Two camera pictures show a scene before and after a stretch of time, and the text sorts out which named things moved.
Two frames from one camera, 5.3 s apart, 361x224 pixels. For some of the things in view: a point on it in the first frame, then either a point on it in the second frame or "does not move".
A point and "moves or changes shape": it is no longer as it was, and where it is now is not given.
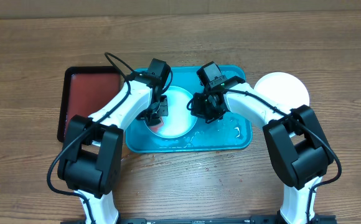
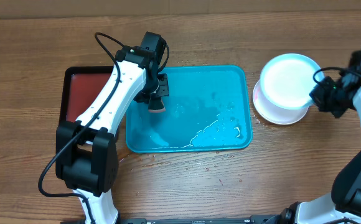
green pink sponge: (155, 128) moves or changes shape
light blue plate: (179, 121) → (287, 81)
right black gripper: (198, 112) → (314, 95)
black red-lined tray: (84, 89) does not move
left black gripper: (162, 111) → (162, 91)
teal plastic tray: (233, 131) does not move
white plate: (283, 88) moves or changes shape
